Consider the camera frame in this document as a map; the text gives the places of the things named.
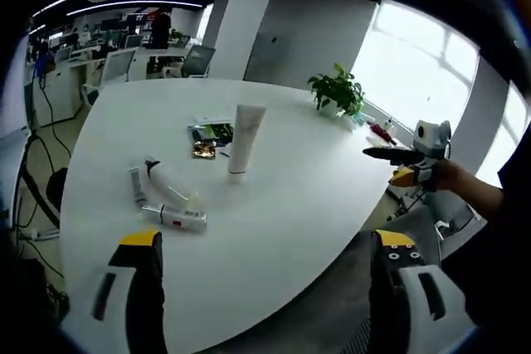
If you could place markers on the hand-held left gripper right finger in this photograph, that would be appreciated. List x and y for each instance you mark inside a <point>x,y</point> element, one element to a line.
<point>390,312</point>

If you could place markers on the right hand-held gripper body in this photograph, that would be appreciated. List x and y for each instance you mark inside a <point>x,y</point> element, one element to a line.
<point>429,138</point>

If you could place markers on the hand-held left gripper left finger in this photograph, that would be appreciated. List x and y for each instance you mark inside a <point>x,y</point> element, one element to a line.
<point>141,308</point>

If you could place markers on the small grey skincare tube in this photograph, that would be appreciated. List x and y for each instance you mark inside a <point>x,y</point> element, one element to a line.
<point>136,186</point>

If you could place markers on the white red-collared skincare pump bottle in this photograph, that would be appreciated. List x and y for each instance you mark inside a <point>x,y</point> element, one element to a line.
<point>168,188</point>

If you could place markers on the tall white skincare tube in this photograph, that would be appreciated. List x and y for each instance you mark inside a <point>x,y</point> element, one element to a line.
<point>245,142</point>

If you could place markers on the gold foil skincare sachet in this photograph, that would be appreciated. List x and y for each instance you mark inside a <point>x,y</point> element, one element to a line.
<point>204,150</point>

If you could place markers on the green black skincare sachet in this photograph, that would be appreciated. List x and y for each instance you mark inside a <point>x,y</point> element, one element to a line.
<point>215,131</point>

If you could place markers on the person's right hand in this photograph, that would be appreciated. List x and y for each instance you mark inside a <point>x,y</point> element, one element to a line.
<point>450,176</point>

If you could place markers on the red item on sill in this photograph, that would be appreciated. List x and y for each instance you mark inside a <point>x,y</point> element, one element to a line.
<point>381,132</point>

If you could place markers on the white chair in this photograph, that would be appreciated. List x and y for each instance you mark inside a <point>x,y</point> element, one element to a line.
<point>460,221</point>

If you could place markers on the bright window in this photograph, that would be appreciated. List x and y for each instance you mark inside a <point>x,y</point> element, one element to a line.
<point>406,68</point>

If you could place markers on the potted green plant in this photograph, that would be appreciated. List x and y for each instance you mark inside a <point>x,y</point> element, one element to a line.
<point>336,88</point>

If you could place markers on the person's black clothing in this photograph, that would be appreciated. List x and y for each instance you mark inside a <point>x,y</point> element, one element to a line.
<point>506,267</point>

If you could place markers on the white floor power strip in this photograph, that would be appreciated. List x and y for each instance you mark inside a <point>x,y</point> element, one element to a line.
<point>39,234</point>

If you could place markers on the black stool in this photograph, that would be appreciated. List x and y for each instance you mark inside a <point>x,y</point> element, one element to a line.
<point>57,188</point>

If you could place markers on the grey office chair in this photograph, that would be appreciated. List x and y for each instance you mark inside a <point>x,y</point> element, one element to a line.
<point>199,59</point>

